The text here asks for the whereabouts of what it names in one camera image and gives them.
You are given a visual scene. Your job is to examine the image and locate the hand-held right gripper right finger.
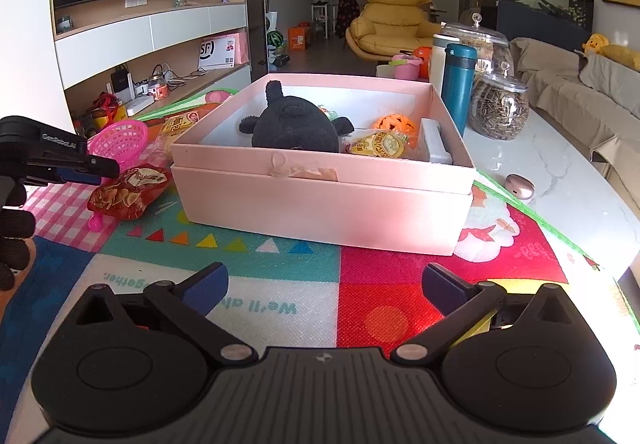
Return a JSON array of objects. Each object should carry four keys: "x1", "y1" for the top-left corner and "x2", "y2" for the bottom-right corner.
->
[{"x1": 390, "y1": 263, "x2": 581, "y2": 366}]

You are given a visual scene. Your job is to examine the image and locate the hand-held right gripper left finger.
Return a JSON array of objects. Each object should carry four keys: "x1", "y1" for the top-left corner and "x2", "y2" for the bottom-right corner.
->
[{"x1": 75, "y1": 261, "x2": 256, "y2": 365}]

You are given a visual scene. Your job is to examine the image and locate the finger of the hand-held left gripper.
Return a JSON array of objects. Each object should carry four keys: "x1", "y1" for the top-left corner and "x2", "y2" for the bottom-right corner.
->
[
  {"x1": 50, "y1": 154, "x2": 121, "y2": 178},
  {"x1": 25, "y1": 169, "x2": 103, "y2": 186}
]

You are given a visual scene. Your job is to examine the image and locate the pink toy basket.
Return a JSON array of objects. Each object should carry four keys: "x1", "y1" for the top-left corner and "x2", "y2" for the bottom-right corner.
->
[{"x1": 87, "y1": 120, "x2": 150, "y2": 231}]

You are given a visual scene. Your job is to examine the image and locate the red snack packet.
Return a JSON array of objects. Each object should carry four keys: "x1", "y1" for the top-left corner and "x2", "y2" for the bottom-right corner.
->
[{"x1": 87, "y1": 164, "x2": 173, "y2": 221}]

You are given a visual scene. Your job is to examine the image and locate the pink cardboard box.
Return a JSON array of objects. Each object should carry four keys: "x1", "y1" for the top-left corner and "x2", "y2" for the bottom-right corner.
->
[{"x1": 170, "y1": 73, "x2": 477, "y2": 256}]

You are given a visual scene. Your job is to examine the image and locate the white rectangular box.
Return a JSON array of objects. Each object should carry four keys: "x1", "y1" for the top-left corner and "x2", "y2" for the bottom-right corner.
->
[{"x1": 419, "y1": 118, "x2": 453, "y2": 164}]

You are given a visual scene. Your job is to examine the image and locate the packaged bread bun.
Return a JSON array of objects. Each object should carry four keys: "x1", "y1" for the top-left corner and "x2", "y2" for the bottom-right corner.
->
[{"x1": 342, "y1": 130, "x2": 416, "y2": 160}]

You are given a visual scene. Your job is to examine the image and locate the orange toy cup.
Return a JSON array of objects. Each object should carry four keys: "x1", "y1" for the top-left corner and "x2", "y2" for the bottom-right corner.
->
[{"x1": 372, "y1": 113, "x2": 418, "y2": 147}]

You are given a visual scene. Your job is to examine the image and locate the black plush toy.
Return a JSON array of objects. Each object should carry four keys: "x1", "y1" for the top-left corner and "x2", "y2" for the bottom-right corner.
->
[{"x1": 238, "y1": 80, "x2": 356, "y2": 154}]

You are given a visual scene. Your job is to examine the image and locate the person's left hand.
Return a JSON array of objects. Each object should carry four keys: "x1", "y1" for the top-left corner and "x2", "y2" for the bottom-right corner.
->
[{"x1": 0, "y1": 177, "x2": 36, "y2": 292}]

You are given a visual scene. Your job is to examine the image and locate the red yellow toy truck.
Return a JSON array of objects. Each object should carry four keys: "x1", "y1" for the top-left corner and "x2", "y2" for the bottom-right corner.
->
[{"x1": 75, "y1": 94, "x2": 126, "y2": 135}]

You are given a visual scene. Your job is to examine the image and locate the colourful play mat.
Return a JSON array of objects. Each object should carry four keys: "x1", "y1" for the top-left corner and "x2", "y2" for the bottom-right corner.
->
[{"x1": 0, "y1": 89, "x2": 640, "y2": 425}]

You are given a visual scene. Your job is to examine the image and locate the orange snack packet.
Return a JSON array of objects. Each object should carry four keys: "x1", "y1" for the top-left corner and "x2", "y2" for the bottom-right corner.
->
[{"x1": 150, "y1": 103, "x2": 221, "y2": 160}]

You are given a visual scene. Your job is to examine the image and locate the black router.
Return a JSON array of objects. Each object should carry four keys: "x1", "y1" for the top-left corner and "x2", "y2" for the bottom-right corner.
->
[{"x1": 111, "y1": 66, "x2": 132, "y2": 100}]

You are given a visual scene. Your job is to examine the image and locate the pink earbud case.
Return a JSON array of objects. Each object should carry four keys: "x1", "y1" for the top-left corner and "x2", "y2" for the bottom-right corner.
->
[{"x1": 504, "y1": 173, "x2": 536, "y2": 201}]

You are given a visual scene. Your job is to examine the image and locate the white printed envelope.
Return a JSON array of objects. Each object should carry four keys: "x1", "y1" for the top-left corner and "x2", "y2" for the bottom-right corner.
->
[{"x1": 199, "y1": 38, "x2": 238, "y2": 71}]

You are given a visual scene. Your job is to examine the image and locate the white television cabinet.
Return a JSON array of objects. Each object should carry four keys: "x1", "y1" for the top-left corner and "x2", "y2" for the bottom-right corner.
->
[{"x1": 52, "y1": 2, "x2": 253, "y2": 125}]

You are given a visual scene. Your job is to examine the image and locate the pink paper bag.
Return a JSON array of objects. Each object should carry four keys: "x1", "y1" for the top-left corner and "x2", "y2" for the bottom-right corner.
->
[{"x1": 215, "y1": 33, "x2": 249, "y2": 66}]

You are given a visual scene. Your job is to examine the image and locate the glass jar with seeds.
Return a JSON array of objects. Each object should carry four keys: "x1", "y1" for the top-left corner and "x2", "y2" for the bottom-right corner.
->
[{"x1": 467, "y1": 63, "x2": 530, "y2": 141}]

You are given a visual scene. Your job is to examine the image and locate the teal thermos bottle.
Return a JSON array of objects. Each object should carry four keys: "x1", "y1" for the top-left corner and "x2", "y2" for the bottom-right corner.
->
[{"x1": 441, "y1": 43, "x2": 478, "y2": 137}]

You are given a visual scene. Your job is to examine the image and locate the white stick vacuum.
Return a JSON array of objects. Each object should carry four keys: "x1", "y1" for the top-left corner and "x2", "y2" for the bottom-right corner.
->
[{"x1": 262, "y1": 0, "x2": 282, "y2": 70}]

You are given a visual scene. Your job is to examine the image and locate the white bottle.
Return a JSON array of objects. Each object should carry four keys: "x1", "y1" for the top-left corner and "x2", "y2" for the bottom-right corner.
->
[{"x1": 429, "y1": 33, "x2": 453, "y2": 98}]

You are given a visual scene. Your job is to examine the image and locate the pink plastic bowl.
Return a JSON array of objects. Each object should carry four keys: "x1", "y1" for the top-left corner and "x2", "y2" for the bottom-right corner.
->
[{"x1": 391, "y1": 54, "x2": 422, "y2": 80}]

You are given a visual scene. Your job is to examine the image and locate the orange plastic toy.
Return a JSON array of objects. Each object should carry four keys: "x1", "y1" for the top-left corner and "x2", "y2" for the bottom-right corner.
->
[{"x1": 412, "y1": 46, "x2": 433, "y2": 79}]

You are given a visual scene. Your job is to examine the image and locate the orange paper bag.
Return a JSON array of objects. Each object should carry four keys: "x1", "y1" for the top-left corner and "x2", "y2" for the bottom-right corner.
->
[{"x1": 288, "y1": 24, "x2": 311, "y2": 51}]

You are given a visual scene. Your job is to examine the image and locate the beige covered sofa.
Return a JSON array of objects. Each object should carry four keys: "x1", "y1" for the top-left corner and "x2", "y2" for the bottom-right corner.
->
[{"x1": 510, "y1": 37, "x2": 640, "y2": 185}]

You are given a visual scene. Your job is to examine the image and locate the large glass dome jar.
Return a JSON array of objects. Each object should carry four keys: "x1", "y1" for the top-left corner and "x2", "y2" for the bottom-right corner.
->
[{"x1": 442, "y1": 13, "x2": 511, "y2": 75}]

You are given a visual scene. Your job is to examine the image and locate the white stool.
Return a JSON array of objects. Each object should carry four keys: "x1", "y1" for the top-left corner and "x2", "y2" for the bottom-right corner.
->
[{"x1": 311, "y1": 2, "x2": 333, "y2": 38}]

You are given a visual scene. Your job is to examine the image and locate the yellow leather armchair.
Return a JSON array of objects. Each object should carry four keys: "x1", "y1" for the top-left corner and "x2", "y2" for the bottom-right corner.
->
[{"x1": 346, "y1": 0, "x2": 441, "y2": 62}]

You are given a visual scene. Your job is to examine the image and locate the chair with dark cloth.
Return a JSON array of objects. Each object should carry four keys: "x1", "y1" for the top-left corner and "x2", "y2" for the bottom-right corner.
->
[{"x1": 334, "y1": 0, "x2": 361, "y2": 39}]

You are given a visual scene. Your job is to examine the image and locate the yellow duck plush toy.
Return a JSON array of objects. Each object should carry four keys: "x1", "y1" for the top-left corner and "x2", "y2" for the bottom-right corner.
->
[{"x1": 582, "y1": 33, "x2": 640, "y2": 72}]

